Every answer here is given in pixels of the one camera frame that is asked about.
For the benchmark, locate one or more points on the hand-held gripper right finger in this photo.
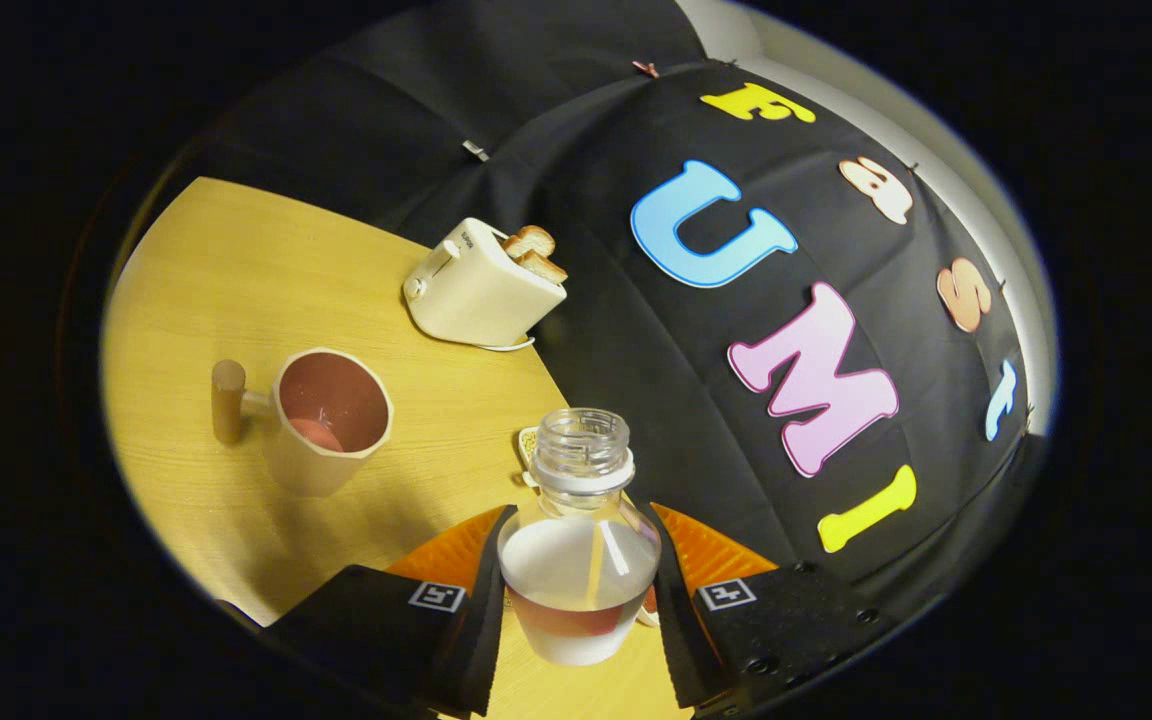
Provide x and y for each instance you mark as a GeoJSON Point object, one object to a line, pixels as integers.
{"type": "Point", "coordinates": [681, 640]}

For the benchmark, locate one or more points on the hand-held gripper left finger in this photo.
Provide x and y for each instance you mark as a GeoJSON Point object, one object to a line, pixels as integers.
{"type": "Point", "coordinates": [471, 640]}

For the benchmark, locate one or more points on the clear juice bottle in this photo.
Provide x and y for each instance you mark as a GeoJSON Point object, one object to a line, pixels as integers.
{"type": "Point", "coordinates": [576, 590]}

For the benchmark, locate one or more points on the round wooden coaster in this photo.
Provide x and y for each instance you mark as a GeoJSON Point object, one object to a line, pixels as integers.
{"type": "Point", "coordinates": [528, 450]}

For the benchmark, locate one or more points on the black backdrop cloth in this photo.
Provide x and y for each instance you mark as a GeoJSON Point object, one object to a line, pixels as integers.
{"type": "Point", "coordinates": [636, 350]}

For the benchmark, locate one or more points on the cream toaster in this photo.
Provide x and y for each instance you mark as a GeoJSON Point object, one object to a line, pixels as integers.
{"type": "Point", "coordinates": [471, 295]}

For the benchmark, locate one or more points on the toast bread slice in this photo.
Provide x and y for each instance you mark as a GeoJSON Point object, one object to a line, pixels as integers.
{"type": "Point", "coordinates": [544, 267]}
{"type": "Point", "coordinates": [529, 241]}

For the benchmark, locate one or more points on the wooden table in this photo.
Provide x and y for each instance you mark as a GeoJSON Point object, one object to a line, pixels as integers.
{"type": "Point", "coordinates": [236, 280]}

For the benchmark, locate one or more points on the white clip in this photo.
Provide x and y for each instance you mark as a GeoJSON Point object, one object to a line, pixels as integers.
{"type": "Point", "coordinates": [474, 151]}

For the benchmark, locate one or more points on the pink clip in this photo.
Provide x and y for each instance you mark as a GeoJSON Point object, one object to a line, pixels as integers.
{"type": "Point", "coordinates": [646, 68]}

